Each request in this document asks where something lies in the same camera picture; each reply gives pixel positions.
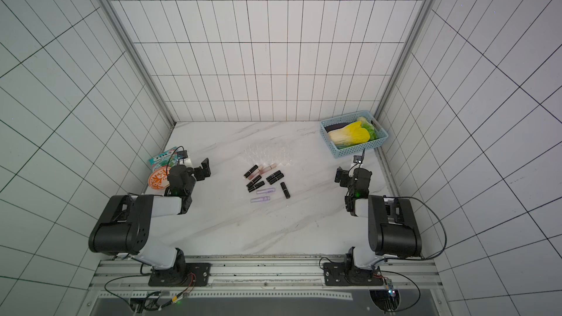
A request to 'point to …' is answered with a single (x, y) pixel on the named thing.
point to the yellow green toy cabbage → (361, 132)
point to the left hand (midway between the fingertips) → (196, 163)
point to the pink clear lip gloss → (267, 169)
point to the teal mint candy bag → (168, 158)
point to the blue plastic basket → (336, 123)
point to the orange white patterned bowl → (158, 177)
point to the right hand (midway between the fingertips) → (344, 165)
